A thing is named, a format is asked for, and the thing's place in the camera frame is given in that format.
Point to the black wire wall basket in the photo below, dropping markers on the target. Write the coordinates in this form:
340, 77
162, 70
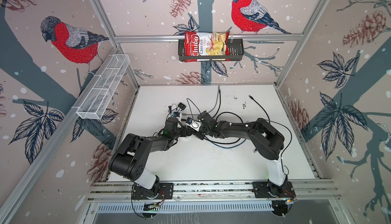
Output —
234, 46

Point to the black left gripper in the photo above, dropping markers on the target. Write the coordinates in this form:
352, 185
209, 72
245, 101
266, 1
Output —
184, 133

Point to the red cassava chips bag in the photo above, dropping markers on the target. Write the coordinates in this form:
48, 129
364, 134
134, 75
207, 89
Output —
199, 44

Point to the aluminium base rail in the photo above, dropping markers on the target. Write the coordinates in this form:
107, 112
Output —
242, 190

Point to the black cable gold green plug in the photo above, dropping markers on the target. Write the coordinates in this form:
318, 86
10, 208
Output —
227, 145

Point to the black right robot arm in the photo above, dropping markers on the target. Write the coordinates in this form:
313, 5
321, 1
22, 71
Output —
267, 141

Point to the black adapter with cord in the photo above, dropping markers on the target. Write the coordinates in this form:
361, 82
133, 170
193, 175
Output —
176, 107

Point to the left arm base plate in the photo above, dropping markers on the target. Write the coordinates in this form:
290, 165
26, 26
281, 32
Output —
159, 191

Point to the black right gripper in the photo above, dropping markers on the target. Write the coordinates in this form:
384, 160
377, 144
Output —
198, 136

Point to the white mesh wall shelf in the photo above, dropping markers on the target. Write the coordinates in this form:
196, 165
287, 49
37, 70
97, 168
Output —
99, 96

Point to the white network switch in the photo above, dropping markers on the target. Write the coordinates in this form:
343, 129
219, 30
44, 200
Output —
182, 119

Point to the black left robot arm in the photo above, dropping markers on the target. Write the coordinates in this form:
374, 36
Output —
130, 159

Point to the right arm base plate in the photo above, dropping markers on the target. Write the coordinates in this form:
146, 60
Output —
267, 189

